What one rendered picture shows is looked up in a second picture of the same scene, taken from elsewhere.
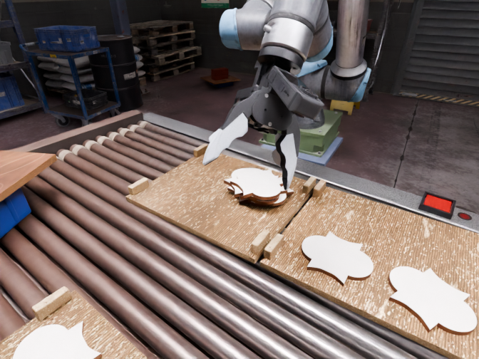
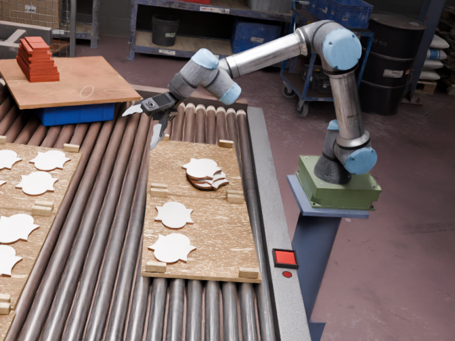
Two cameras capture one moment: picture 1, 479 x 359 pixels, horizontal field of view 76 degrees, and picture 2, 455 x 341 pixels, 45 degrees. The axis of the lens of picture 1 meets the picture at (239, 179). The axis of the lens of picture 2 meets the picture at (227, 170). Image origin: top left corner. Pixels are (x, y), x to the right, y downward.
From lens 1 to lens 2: 1.55 m
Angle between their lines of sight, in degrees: 40
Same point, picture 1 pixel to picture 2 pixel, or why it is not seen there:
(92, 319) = (74, 162)
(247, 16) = not seen: hidden behind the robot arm
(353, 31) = (337, 107)
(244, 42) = not seen: hidden behind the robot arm
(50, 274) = (85, 144)
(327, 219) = (207, 209)
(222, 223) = (163, 174)
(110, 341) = (69, 169)
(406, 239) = (219, 241)
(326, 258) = (168, 211)
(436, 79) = not seen: outside the picture
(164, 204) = (158, 151)
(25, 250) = (91, 131)
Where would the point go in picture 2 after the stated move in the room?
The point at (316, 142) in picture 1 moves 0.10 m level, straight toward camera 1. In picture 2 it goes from (313, 192) to (291, 194)
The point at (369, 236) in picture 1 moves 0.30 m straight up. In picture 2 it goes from (206, 226) to (220, 145)
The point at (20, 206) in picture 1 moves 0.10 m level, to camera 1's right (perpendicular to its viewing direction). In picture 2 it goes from (108, 113) to (120, 122)
